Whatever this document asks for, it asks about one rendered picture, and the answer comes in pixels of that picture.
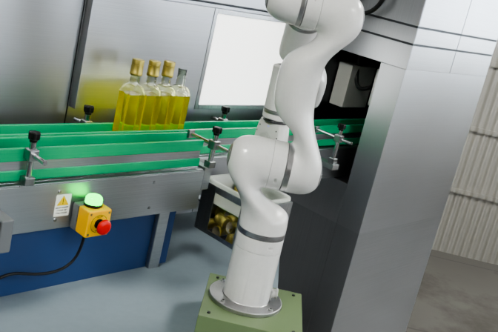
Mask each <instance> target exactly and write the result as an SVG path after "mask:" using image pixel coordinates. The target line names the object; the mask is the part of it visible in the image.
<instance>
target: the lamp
mask: <svg viewBox="0 0 498 332"><path fill-rule="evenodd" d="M102 202H103V198H102V196H101V195H99V194H97V193H89V194H87V195H86V197H85V201H84V206H86V207H88V208H92V209H99V208H101V207H102Z"/></svg>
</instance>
